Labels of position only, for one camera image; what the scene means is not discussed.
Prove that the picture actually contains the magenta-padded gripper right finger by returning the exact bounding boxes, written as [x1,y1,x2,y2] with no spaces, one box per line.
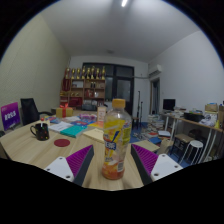
[130,143,184,186]

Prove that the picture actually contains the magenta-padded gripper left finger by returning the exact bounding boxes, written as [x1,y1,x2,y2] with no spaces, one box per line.
[44,144,95,187]

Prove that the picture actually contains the orange drink bottle yellow label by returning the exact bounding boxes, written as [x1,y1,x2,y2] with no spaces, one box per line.
[101,98,133,181]

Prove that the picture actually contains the flat round red coaster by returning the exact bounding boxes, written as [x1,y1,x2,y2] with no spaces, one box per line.
[53,138,71,148]

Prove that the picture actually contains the large pale yellow notepad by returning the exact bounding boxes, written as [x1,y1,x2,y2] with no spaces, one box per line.
[82,127,105,144]

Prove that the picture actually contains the teal book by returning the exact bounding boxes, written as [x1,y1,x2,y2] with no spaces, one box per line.
[59,124,88,139]

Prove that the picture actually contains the pile of books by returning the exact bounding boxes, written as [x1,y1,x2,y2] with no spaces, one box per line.
[141,114,173,144]

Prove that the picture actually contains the blue magazine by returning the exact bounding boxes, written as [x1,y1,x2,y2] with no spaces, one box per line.
[69,118,88,127]

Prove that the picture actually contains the white booklet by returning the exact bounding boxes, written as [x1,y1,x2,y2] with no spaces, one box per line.
[48,121,74,133]

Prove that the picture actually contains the brown-topped stool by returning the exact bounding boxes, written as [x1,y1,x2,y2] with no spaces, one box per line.
[171,133,191,156]

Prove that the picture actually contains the orange red book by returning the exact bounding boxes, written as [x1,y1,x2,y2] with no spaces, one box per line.
[87,121,104,130]

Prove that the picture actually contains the black mug with coloured dots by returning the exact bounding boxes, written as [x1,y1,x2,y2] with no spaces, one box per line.
[29,122,51,142]

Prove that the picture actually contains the white round stool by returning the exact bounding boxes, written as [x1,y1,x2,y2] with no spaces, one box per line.
[179,139,204,165]

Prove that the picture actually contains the small pale yellow notepad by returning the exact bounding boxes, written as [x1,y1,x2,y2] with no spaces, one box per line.
[39,118,51,127]

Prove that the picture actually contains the yellow gift box red ribbon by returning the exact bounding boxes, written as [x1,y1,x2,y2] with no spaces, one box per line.
[55,103,74,118]

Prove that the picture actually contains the small orange white carton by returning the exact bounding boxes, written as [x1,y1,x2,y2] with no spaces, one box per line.
[96,106,108,123]

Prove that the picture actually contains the black computer monitor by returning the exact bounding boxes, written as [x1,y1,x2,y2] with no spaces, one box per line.
[162,98,177,112]

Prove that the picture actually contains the wooden side desk white legs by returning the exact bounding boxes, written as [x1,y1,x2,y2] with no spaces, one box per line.
[159,111,224,161]

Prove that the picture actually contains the black office chair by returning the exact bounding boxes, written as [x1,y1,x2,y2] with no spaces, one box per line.
[20,97,53,127]

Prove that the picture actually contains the wooden shelf unit with trophies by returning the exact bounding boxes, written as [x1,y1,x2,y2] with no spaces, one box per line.
[59,65,107,109]

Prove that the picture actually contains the black framed glass door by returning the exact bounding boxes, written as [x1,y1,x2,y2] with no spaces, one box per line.
[82,62,135,116]

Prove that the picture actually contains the purple sign board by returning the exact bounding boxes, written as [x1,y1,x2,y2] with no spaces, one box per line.
[0,101,22,132]

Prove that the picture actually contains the white wall air conditioner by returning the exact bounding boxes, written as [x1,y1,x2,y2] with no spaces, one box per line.
[148,64,163,77]

